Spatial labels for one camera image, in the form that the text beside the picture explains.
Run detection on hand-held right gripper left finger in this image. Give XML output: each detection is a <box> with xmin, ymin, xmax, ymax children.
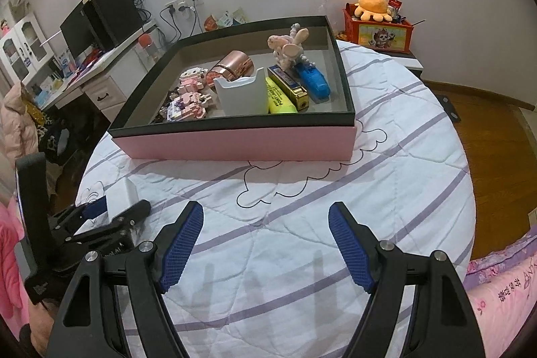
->
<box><xmin>45</xmin><ymin>200</ymin><xmax>205</xmax><ymax>358</ymax></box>

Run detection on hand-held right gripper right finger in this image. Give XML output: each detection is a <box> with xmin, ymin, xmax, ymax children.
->
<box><xmin>327</xmin><ymin>201</ymin><xmax>487</xmax><ymax>358</ymax></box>

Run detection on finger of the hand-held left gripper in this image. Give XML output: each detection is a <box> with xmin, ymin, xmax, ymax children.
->
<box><xmin>48</xmin><ymin>198</ymin><xmax>109</xmax><ymax>235</ymax></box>
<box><xmin>71</xmin><ymin>199</ymin><xmax>152</xmax><ymax>243</ymax></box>

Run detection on small white box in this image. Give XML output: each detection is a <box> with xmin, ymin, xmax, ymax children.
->
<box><xmin>102</xmin><ymin>178</ymin><xmax>139</xmax><ymax>223</ymax></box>

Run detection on pink and blue block figure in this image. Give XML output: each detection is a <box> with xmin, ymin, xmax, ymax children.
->
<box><xmin>158</xmin><ymin>92</ymin><xmax>217</xmax><ymax>122</ymax></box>

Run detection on pink box with dark rim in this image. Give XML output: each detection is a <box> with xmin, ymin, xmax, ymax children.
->
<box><xmin>108</xmin><ymin>15</ymin><xmax>357</xmax><ymax>162</ymax></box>

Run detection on white plastic holder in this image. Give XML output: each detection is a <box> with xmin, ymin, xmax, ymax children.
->
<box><xmin>213</xmin><ymin>67</ymin><xmax>270</xmax><ymax>117</ymax></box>

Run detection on yellow highlighter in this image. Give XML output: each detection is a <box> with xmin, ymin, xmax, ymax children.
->
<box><xmin>264</xmin><ymin>77</ymin><xmax>299</xmax><ymax>114</ymax></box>

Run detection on blue plastic toy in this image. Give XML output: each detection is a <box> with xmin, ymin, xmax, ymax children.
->
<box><xmin>295</xmin><ymin>62</ymin><xmax>331</xmax><ymax>104</ymax></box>

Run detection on black gold rectangular box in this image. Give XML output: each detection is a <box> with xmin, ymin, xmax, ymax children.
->
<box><xmin>267</xmin><ymin>65</ymin><xmax>310</xmax><ymax>111</ymax></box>

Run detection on rose gold metal cup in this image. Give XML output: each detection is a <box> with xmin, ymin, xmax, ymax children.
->
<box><xmin>208</xmin><ymin>51</ymin><xmax>255</xmax><ymax>84</ymax></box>

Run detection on pink plush pig toy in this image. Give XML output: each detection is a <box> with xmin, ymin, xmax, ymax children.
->
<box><xmin>268</xmin><ymin>23</ymin><xmax>310</xmax><ymax>70</ymax></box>

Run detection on black patterned garment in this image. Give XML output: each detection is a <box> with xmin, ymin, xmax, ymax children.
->
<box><xmin>23</xmin><ymin>98</ymin><xmax>73</xmax><ymax>164</ymax></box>

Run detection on light pink jacket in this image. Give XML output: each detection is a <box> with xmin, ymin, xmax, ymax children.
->
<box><xmin>0</xmin><ymin>83</ymin><xmax>41</xmax><ymax>158</ymax></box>

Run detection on white desk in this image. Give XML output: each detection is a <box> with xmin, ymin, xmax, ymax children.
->
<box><xmin>21</xmin><ymin>20</ymin><xmax>159</xmax><ymax>124</ymax></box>

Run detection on pink floral blanket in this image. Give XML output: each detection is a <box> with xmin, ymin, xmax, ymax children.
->
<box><xmin>465</xmin><ymin>227</ymin><xmax>537</xmax><ymax>358</ymax></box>

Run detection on bottle with orange cap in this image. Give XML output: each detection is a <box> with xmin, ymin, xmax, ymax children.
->
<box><xmin>138</xmin><ymin>33</ymin><xmax>158</xmax><ymax>63</ymax></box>

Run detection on white glass door cabinet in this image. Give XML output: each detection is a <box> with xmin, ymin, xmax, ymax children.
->
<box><xmin>0</xmin><ymin>14</ymin><xmax>55</xmax><ymax>87</ymax></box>

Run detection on black monitor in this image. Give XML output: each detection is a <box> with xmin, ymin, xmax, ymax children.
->
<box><xmin>60</xmin><ymin>1</ymin><xmax>102</xmax><ymax>62</ymax></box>

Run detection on large black speaker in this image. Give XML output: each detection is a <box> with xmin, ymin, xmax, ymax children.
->
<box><xmin>82</xmin><ymin>0</ymin><xmax>144</xmax><ymax>52</ymax></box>

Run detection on red printed storage box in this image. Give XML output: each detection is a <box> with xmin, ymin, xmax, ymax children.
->
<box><xmin>343</xmin><ymin>8</ymin><xmax>416</xmax><ymax>55</ymax></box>

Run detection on orange octopus plush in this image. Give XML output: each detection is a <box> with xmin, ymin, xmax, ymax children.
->
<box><xmin>354</xmin><ymin>0</ymin><xmax>393</xmax><ymax>21</ymax></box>

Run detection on black metal bracket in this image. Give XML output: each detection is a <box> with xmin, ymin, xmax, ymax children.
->
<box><xmin>438</xmin><ymin>94</ymin><xmax>460</xmax><ymax>120</ymax></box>

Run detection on black power cables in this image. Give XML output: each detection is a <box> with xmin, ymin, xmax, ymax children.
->
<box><xmin>159</xmin><ymin>5</ymin><xmax>199</xmax><ymax>45</ymax></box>

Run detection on white wall outlets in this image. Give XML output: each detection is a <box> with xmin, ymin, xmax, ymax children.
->
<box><xmin>165</xmin><ymin>0</ymin><xmax>205</xmax><ymax>13</ymax></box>

